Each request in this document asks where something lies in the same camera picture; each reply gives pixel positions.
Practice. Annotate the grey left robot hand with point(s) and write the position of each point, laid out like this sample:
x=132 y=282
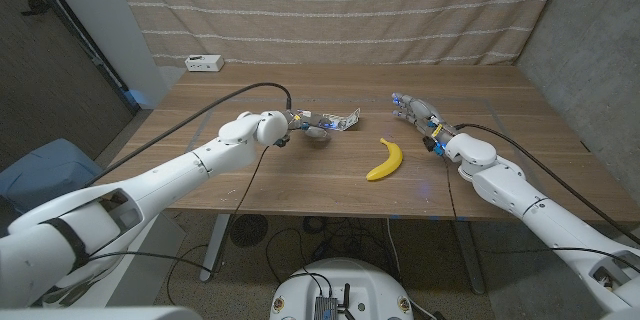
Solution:
x=312 y=127

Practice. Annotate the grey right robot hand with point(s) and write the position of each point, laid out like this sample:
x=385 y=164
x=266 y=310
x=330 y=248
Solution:
x=422 y=115

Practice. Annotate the dollar bill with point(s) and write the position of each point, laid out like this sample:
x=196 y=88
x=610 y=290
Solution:
x=346 y=120

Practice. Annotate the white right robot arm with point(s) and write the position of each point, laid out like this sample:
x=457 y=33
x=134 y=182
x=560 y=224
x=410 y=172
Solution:
x=520 y=195

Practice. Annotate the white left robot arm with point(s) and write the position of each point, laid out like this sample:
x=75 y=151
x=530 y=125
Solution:
x=165 y=185

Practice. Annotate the yellow toy banana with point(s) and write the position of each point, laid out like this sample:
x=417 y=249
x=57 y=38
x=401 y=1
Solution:
x=390 y=162

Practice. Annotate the beige striped backdrop curtain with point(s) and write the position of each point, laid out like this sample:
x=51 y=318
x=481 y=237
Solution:
x=335 y=10

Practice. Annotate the black round floor fan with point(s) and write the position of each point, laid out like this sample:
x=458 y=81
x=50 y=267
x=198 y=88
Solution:
x=248 y=230

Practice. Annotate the white power strip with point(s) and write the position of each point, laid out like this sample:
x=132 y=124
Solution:
x=204 y=63

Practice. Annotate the grey table leg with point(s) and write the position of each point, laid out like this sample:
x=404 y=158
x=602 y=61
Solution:
x=470 y=260

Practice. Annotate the white table leg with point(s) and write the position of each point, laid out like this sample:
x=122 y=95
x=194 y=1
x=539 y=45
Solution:
x=215 y=247

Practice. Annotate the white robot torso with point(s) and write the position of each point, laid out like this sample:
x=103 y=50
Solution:
x=370 y=290

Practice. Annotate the grey electronics box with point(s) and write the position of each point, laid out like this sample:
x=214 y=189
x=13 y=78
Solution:
x=325 y=308

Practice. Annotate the blue plastic bin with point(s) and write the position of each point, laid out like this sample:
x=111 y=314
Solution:
x=45 y=175

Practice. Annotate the white wall panel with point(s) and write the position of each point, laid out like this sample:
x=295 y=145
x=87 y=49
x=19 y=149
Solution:
x=110 y=30

